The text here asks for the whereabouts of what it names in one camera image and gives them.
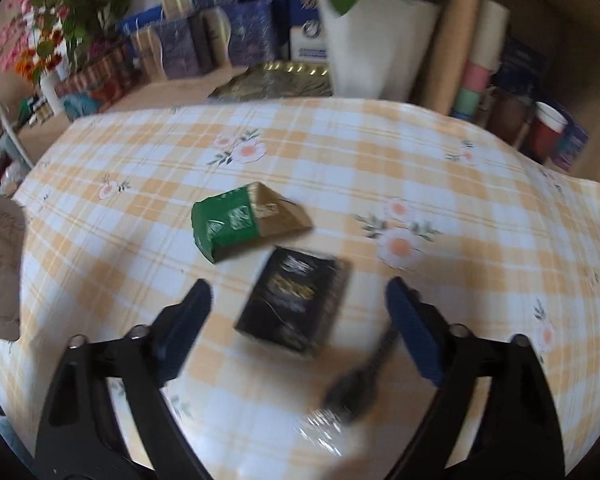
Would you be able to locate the black plastic spoon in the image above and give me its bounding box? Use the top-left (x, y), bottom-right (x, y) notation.
top-left (324, 329), bottom-right (402, 422)

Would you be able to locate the brown cup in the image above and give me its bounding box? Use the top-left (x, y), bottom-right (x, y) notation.
top-left (486, 90), bottom-right (529, 144)

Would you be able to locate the flat blue box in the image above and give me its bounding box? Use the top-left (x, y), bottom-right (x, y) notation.
top-left (117, 4), bottom-right (164, 34)

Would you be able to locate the pink blossom plant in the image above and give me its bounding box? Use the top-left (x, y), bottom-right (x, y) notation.
top-left (0, 0), bottom-right (152, 86)

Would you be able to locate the small blue box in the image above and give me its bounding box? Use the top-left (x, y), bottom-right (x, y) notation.
top-left (549, 121), bottom-right (591, 172)

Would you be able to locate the orange flower bunch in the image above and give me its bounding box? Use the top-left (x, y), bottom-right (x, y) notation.
top-left (14, 29), bottom-right (64, 84)

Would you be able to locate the gold green tray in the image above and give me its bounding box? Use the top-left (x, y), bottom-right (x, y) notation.
top-left (207, 59), bottom-right (334, 104)

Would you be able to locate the stack of pastel cups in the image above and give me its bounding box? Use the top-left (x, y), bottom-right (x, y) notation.
top-left (451, 0), bottom-right (512, 122)

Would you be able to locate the green gold packet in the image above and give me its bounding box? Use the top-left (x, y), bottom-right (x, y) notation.
top-left (190, 182), bottom-right (314, 265)

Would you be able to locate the wooden shelf unit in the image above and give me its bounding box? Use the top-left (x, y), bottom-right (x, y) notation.
top-left (409, 0), bottom-right (600, 188)

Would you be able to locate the red paper cup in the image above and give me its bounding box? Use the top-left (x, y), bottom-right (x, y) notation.
top-left (524, 101), bottom-right (569, 162)

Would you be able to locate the wooden sideboard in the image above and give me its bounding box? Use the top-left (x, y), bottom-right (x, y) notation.
top-left (15, 62), bottom-right (251, 161)

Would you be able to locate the red rose plant white pot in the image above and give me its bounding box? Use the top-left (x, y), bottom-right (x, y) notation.
top-left (279, 0), bottom-right (447, 102)

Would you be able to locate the black box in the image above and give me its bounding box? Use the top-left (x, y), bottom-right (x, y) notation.
top-left (234, 245), bottom-right (354, 357)

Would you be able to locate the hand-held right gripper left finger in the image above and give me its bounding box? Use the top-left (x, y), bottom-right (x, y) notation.
top-left (34, 278), bottom-right (214, 480)

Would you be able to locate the shiny clear plastic wrap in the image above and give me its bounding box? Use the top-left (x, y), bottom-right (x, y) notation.
top-left (299, 406), bottom-right (352, 457)

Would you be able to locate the blue printed box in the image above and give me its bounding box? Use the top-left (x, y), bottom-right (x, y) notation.
top-left (494, 36), bottom-right (552, 107)

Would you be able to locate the row of small bottles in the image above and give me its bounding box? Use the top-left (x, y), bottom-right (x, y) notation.
top-left (19, 96), bottom-right (52, 127)

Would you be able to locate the white blue box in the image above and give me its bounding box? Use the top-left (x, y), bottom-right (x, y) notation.
top-left (286, 0), bottom-right (329, 62)

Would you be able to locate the striped wavy tin planter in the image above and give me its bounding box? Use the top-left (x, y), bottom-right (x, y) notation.
top-left (54, 41), bottom-right (137, 112)

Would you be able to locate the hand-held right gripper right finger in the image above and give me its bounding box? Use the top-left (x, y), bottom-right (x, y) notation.
top-left (385, 276), bottom-right (566, 480)

